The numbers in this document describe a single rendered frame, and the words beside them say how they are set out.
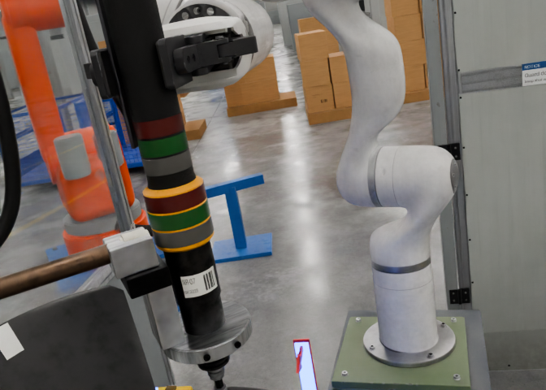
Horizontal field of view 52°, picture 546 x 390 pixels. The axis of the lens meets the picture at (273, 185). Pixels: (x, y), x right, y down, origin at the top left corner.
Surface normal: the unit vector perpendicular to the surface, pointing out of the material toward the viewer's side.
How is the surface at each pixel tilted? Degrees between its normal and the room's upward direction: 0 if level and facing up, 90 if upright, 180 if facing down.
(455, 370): 3
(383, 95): 97
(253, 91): 90
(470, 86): 90
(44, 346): 40
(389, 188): 92
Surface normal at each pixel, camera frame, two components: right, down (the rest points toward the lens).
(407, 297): -0.07, 0.26
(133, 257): 0.44, 0.21
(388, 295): -0.63, 0.29
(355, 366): -0.15, -0.96
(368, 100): -0.45, 0.43
